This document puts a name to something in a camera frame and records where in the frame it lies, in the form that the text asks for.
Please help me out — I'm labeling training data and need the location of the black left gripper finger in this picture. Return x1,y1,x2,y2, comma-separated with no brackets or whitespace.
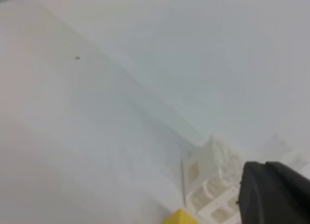
237,161,310,224

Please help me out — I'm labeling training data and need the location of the white test tube rack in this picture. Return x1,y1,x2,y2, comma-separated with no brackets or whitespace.
182,134,310,224

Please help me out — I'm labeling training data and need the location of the yellow cube block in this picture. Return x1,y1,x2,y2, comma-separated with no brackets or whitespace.
162,209,199,224

